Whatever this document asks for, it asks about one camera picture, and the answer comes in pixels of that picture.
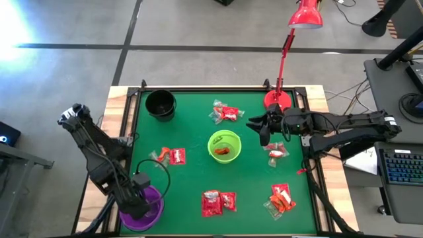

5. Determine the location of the grey keyboard tray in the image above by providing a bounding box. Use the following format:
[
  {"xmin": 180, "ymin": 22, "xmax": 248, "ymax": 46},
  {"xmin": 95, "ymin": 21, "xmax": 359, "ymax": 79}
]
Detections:
[{"xmin": 374, "ymin": 141, "xmax": 423, "ymax": 225}]

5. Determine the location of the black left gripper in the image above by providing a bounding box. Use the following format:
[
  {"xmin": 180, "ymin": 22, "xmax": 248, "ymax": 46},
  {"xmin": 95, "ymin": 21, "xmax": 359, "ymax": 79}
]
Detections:
[{"xmin": 115, "ymin": 184, "xmax": 151, "ymax": 221}]

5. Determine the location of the round black device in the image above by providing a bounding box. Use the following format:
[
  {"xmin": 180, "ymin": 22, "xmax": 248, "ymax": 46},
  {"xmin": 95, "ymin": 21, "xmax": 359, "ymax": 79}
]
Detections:
[{"xmin": 398, "ymin": 92, "xmax": 423, "ymax": 119}]

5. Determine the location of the backlit black keyboard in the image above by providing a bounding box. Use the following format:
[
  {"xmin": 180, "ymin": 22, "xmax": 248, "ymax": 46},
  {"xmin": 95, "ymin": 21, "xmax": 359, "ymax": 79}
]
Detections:
[{"xmin": 379, "ymin": 148, "xmax": 423, "ymax": 186}]

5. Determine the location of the white paper sheet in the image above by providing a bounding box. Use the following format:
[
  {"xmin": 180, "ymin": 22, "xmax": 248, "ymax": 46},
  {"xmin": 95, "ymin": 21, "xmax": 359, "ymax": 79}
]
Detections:
[{"xmin": 344, "ymin": 147, "xmax": 378, "ymax": 176}]

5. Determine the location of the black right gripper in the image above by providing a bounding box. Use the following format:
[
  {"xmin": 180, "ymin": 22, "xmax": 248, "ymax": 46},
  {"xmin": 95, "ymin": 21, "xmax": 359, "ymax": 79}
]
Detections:
[{"xmin": 246, "ymin": 108, "xmax": 307, "ymax": 146}]

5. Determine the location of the black left camera cable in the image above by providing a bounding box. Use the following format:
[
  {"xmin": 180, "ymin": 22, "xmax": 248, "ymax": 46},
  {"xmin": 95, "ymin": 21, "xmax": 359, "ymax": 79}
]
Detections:
[{"xmin": 134, "ymin": 159, "xmax": 172, "ymax": 201}]

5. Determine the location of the purple plastic bucket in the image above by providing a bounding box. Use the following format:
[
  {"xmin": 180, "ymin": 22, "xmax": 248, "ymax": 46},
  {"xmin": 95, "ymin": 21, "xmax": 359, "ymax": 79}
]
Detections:
[{"xmin": 118, "ymin": 184, "xmax": 165, "ymax": 232}]

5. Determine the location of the grey bench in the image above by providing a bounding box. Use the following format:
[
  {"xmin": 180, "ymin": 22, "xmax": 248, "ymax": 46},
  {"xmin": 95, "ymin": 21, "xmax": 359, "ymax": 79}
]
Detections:
[{"xmin": 0, "ymin": 142, "xmax": 55, "ymax": 238}]

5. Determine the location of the black plastic bucket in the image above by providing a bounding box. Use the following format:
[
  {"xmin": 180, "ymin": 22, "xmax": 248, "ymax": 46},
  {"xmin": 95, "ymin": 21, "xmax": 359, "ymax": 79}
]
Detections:
[{"xmin": 145, "ymin": 89, "xmax": 177, "ymax": 123}]

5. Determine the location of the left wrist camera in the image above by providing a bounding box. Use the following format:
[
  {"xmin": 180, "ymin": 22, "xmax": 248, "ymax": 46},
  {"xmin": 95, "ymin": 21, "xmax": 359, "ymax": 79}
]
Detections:
[{"xmin": 132, "ymin": 171, "xmax": 151, "ymax": 192}]

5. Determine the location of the black stand pole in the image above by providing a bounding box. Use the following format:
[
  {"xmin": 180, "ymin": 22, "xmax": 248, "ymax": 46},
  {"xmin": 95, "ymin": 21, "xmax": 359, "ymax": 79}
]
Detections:
[
  {"xmin": 377, "ymin": 25, "xmax": 423, "ymax": 71},
  {"xmin": 361, "ymin": 0, "xmax": 408, "ymax": 38}
]

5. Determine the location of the red desk lamp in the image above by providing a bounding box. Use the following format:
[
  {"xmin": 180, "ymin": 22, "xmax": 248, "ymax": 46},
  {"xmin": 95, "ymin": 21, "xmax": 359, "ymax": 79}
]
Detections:
[{"xmin": 263, "ymin": 0, "xmax": 324, "ymax": 112}]

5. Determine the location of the black frame leg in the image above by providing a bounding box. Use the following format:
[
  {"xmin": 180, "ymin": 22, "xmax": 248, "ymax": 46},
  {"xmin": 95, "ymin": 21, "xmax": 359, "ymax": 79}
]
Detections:
[
  {"xmin": 306, "ymin": 165, "xmax": 360, "ymax": 236},
  {"xmin": 75, "ymin": 194, "xmax": 116, "ymax": 236}
]

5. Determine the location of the floor cable bundle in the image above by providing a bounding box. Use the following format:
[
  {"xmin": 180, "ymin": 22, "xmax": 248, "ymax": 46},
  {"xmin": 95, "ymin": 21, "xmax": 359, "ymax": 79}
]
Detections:
[{"xmin": 323, "ymin": 77, "xmax": 376, "ymax": 115}]

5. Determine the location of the black device blue light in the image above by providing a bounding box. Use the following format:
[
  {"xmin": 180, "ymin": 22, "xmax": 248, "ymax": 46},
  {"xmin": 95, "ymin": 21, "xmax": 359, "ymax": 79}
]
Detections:
[{"xmin": 0, "ymin": 121, "xmax": 22, "ymax": 148}]

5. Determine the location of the green plastic bucket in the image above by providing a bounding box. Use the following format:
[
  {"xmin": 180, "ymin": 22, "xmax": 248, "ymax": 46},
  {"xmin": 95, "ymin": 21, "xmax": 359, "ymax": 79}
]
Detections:
[{"xmin": 207, "ymin": 129, "xmax": 243, "ymax": 165}]

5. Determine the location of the green table mat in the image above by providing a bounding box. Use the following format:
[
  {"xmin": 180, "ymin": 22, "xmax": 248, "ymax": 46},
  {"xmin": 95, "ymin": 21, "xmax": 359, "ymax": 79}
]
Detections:
[{"xmin": 120, "ymin": 91, "xmax": 318, "ymax": 235}]

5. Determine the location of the grey side desk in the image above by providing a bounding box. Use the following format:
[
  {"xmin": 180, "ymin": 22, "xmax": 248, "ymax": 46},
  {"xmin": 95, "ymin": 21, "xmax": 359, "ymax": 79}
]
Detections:
[{"xmin": 364, "ymin": 58, "xmax": 423, "ymax": 145}]

